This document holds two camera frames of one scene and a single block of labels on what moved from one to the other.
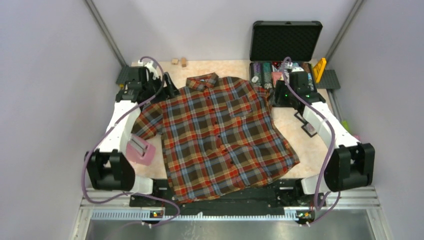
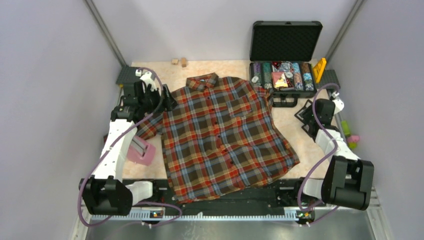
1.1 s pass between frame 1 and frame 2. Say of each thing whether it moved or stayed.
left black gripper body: moved
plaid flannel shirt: stayed
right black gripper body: moved
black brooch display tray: stayed
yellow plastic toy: stayed
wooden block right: stayed
